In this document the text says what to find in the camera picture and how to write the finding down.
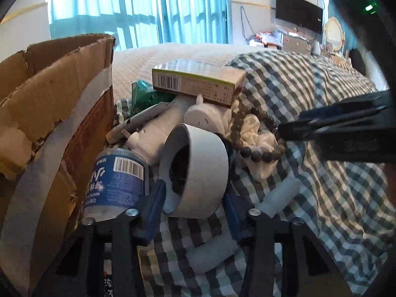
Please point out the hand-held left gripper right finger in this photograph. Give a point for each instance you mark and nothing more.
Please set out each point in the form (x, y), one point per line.
(233, 216)

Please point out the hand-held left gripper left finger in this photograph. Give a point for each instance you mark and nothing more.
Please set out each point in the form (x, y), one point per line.
(153, 210)

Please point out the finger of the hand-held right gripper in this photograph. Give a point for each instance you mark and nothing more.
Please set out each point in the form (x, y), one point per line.
(340, 142)
(340, 111)

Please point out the white tape roll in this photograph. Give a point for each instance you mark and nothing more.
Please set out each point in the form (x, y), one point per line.
(204, 167)

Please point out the beige medicine box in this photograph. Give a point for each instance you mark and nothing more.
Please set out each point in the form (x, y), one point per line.
(201, 82)

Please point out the brown cardboard box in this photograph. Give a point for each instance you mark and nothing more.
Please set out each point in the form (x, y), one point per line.
(62, 105)

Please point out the black chair back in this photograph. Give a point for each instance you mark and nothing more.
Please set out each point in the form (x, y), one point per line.
(357, 62)

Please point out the oval vanity mirror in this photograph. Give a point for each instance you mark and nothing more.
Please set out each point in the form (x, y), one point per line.
(333, 32)

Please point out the blue label water bottle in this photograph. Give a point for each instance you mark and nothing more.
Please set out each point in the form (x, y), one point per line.
(117, 179)

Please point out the white plastic tube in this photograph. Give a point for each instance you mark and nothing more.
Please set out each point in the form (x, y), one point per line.
(278, 196)

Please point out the checkered blanket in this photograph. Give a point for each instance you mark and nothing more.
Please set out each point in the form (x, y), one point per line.
(309, 191)

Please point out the white charger adapter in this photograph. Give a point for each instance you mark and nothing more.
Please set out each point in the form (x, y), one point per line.
(157, 136)

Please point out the silver small fridge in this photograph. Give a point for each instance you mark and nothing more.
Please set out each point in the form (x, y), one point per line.
(295, 41)

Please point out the grey pen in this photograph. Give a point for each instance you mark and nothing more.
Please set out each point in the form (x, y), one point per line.
(139, 120)

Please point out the white toy figure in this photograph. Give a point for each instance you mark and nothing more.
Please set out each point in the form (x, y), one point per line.
(204, 117)

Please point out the orange white packages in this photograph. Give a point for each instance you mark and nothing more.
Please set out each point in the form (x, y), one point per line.
(263, 38)

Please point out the green foil packet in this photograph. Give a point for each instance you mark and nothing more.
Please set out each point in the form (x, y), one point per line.
(142, 94)

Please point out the white quilted bedspread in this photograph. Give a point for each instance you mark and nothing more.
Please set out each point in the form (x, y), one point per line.
(139, 58)

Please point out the teal window curtain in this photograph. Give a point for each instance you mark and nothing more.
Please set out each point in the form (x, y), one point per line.
(198, 9)
(108, 6)

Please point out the black wall television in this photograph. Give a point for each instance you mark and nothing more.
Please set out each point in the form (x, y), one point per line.
(297, 9)

